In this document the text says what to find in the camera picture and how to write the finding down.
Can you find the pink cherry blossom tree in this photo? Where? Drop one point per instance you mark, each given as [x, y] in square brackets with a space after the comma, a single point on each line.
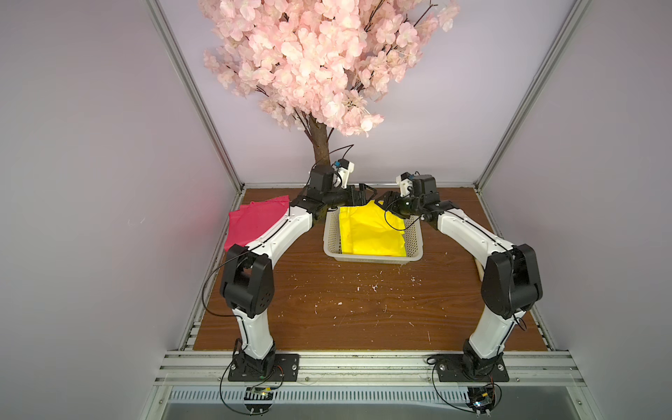
[318, 64]

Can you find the aluminium front rail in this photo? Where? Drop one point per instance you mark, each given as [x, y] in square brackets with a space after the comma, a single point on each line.
[377, 368]

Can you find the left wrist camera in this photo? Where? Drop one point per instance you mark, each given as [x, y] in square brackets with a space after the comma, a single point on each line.
[343, 169]

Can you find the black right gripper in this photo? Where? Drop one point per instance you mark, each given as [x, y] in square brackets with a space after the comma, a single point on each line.
[392, 199]

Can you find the pink raincoat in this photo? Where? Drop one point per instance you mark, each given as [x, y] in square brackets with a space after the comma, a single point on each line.
[253, 220]

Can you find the plain yellow raincoat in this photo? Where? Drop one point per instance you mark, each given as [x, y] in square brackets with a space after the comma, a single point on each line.
[368, 230]

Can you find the right controller board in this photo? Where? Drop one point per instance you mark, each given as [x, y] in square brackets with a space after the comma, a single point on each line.
[482, 400]

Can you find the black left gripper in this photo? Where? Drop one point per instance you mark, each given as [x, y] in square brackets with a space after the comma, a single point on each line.
[361, 201]

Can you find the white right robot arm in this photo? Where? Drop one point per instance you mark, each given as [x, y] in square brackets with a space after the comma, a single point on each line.
[511, 283]

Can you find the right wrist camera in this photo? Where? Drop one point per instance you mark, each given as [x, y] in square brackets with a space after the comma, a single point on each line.
[405, 184]

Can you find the left controller board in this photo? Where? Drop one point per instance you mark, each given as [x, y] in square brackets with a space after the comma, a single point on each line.
[258, 400]

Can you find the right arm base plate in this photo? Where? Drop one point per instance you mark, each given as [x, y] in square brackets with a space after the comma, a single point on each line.
[461, 368]

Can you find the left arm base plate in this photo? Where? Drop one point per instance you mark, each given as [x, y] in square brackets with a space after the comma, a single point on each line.
[275, 367]

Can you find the white perforated plastic basket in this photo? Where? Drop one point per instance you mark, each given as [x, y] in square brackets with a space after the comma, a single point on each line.
[412, 236]

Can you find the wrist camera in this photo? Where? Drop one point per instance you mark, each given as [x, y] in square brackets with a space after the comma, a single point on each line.
[405, 184]
[343, 169]

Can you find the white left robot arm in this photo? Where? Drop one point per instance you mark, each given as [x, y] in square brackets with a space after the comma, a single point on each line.
[248, 277]

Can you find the controller board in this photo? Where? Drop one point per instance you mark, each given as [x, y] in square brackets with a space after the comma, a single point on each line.
[482, 400]
[258, 400]

